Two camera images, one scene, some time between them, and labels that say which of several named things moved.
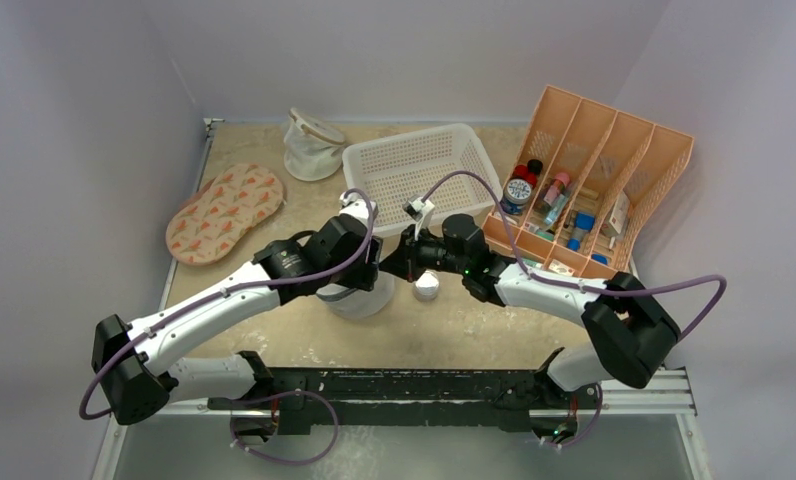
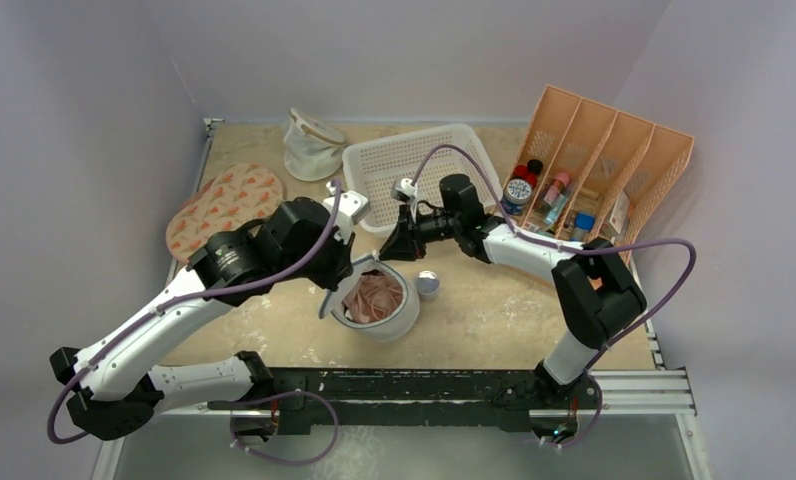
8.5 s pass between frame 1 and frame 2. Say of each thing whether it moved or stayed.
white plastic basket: stayed
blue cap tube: stayed
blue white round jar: stayed
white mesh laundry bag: moved
